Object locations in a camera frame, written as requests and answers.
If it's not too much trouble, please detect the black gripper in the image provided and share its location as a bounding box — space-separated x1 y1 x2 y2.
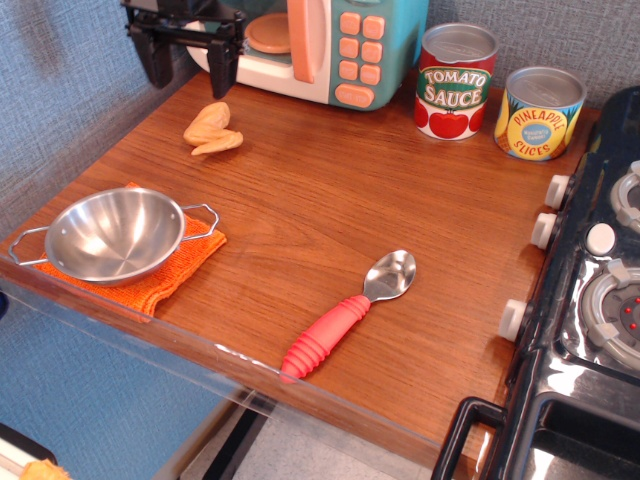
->
120 1 246 99

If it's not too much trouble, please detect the toy chicken wing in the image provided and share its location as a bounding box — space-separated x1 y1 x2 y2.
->
183 102 244 156

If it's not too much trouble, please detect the toy microwave teal and pink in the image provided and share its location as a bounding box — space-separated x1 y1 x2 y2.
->
184 0 431 112

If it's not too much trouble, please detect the orange cloth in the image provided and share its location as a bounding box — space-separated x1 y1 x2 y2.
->
33 181 228 318

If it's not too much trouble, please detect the tomato sauce can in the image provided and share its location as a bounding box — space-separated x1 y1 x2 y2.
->
414 23 498 140

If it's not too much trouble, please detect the clear acrylic edge barrier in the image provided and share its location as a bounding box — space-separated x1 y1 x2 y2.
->
1 261 436 479

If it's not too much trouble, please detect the pineapple slices can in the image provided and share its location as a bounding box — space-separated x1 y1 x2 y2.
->
494 66 587 162

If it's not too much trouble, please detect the white stove knob rear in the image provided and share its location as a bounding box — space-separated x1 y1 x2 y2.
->
544 175 571 210

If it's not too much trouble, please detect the white stove knob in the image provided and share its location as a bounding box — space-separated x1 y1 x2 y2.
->
498 299 528 342
530 213 557 250
544 175 571 210

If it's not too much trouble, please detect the white stove knob middle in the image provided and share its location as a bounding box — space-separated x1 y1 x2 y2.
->
530 213 557 250

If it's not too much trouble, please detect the white stove knob front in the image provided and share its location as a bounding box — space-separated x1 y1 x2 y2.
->
498 299 528 342

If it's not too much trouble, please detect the orange object bottom left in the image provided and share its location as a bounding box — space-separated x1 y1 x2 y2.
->
19 459 71 480

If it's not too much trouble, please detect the black toy stove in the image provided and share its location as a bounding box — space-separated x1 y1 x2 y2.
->
432 87 639 479

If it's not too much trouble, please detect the silver pot with handles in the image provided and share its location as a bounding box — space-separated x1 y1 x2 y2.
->
8 187 220 287

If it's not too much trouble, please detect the red-handled metal spoon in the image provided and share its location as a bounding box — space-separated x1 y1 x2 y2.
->
280 250 417 383

